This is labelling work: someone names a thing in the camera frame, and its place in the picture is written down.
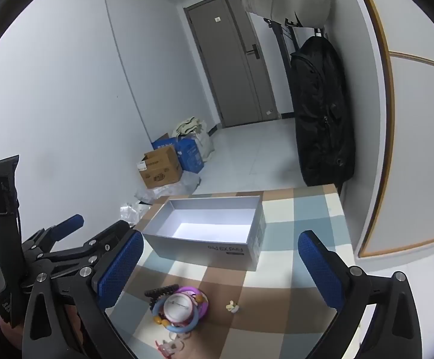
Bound clear plastic wrap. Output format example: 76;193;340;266
134;174;202;204

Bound black coil hair tie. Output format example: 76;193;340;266
144;285;179;299

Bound light blue bangle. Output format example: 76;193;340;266
152;298;199;333

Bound purple bangle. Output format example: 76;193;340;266
166;286;209;331

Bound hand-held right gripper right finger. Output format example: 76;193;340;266
298;230;425;359

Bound brown cardboard box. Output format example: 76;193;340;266
137;146;184;189

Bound beige cloth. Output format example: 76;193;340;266
172;116;206;136

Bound grey door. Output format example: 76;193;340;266
184;0;294;128

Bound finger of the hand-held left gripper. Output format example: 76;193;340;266
33;219;135;281
21;214;85;258

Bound wood-trimmed wall panel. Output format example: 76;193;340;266
350;0;434;258

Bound clear plastic bags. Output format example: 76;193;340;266
120;202;152;229

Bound checked tablecloth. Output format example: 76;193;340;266
106;184;367;359

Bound white sack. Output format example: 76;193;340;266
171;118;215;163

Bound grey cardboard box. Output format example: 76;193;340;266
142;194;267;272

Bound black backpack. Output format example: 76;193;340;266
290;35;356;187

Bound person's left hand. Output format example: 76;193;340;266
0;308;26;349

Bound blue cardboard box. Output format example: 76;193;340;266
152;133;205;174

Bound black coat rack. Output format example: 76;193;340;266
262;17;330;118

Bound white printed round badge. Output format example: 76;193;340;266
164;293;199;322

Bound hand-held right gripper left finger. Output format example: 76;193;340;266
21;230;144;359

